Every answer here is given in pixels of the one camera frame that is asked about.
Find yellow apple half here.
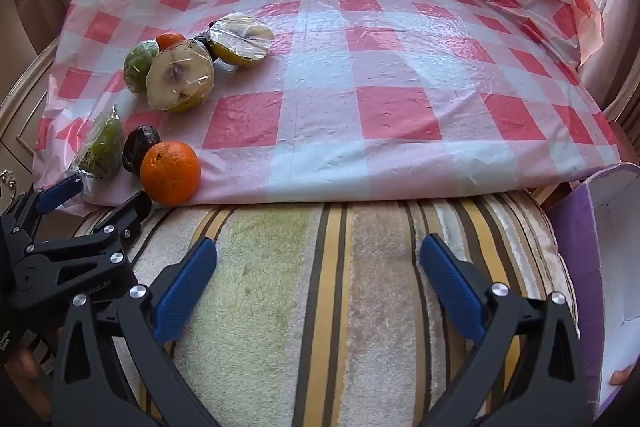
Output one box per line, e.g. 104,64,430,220
146,47,216,112
208,13,275,66

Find beige patterned curtain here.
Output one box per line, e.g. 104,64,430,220
575,0,640,118

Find green melon half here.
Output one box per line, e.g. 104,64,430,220
123,41,162,95

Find red white checkered plastic tablecloth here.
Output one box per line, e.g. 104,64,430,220
32,0,618,210

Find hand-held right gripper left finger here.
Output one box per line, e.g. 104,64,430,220
52,238,219,427

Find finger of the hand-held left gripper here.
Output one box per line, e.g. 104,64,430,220
26,191,153,269
0,173,84,254

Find person's left hand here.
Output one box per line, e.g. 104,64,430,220
6,347,40,382

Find striped plush blanket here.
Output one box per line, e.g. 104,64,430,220
75,189,578,427

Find dark passion fruit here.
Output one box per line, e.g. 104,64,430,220
122,124,162,175
194,32,221,60

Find purple white cardboard box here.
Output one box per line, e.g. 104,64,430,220
545,163,640,418

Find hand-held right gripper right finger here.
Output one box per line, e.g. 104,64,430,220
419,233,593,427

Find bagged green grapes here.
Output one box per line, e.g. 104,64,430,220
67,105,125,198

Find orange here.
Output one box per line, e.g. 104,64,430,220
156,32,187,52
140,141,202,206

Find cream cabinet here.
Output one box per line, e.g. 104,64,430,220
0,42,63,208

